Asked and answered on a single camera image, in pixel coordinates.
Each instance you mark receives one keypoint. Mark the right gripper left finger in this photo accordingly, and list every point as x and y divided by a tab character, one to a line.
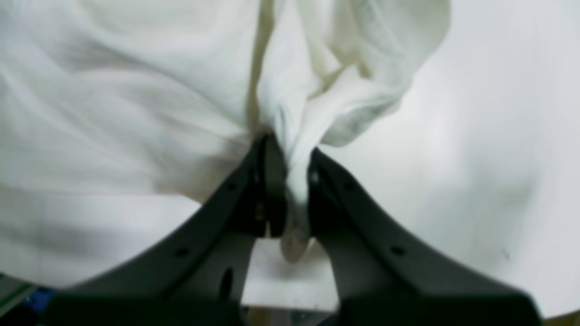
196	275

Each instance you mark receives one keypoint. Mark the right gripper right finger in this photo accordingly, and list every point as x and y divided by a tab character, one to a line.
385	276

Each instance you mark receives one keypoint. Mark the white t-shirt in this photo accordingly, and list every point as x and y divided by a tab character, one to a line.
117	114

